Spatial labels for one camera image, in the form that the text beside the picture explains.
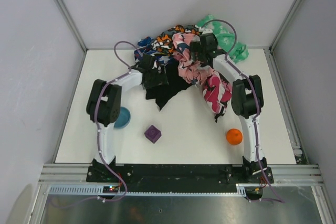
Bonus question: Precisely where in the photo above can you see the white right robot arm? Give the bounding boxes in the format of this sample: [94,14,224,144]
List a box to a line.
[190,31,274,184]

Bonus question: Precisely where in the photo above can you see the blue bowl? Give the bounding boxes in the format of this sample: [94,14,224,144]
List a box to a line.
[114,106,131,129]

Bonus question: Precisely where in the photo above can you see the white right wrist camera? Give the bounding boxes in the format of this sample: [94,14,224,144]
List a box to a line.
[199,25,213,34]

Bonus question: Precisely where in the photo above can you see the pink camouflage trousers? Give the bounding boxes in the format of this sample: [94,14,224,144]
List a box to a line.
[203,71,232,123]

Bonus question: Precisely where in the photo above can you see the purple cube block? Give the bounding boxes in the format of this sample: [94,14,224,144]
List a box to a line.
[144,125,162,144]

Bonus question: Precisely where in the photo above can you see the pink navy patterned cloth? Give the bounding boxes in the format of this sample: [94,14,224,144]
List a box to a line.
[173,33,215,86]

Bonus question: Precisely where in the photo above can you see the black orange patterned cloth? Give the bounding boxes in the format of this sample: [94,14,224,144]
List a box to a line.
[151,25,200,57]

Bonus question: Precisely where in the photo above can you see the orange fruit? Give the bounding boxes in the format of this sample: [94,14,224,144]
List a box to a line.
[226,129,243,145]

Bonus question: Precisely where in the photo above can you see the aluminium frame rail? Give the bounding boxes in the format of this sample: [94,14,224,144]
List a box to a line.
[270,165,324,186]

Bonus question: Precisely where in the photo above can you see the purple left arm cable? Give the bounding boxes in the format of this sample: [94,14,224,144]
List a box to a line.
[49,40,148,206]

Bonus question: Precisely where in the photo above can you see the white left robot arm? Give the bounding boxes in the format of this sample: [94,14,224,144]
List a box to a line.
[86,54,167,177]

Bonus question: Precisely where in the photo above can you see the green white tie-dye cloth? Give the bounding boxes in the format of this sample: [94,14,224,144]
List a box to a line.
[197,15,249,63]

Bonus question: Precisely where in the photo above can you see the slotted cable duct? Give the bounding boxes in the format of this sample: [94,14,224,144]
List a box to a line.
[48,184,263,197]

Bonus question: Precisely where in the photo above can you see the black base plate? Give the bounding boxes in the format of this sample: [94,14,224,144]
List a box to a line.
[86,163,275,193]

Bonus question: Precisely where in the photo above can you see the blue patterned cloth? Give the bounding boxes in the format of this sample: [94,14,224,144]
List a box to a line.
[134,37,174,65]

